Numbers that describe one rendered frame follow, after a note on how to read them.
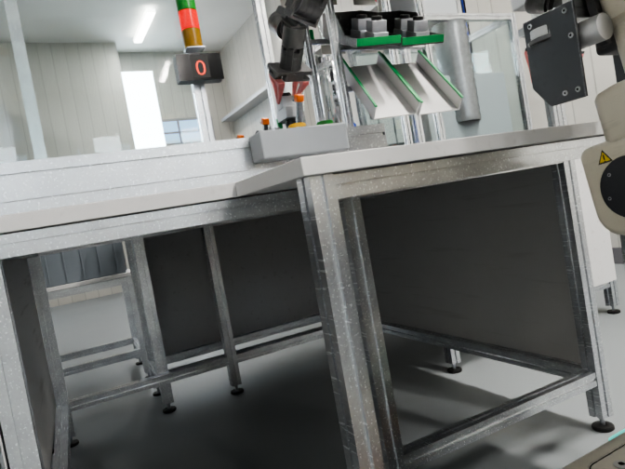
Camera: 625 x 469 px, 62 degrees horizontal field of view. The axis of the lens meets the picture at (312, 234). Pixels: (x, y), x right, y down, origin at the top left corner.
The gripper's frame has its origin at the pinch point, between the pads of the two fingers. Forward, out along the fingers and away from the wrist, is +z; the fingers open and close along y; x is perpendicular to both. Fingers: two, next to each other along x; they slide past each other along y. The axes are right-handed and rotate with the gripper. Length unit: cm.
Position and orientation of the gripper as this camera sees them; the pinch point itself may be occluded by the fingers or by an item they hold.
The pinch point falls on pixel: (285, 100)
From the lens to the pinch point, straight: 144.2
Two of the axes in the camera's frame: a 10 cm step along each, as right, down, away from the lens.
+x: 4.3, 6.1, -6.7
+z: -1.4, 7.8, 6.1
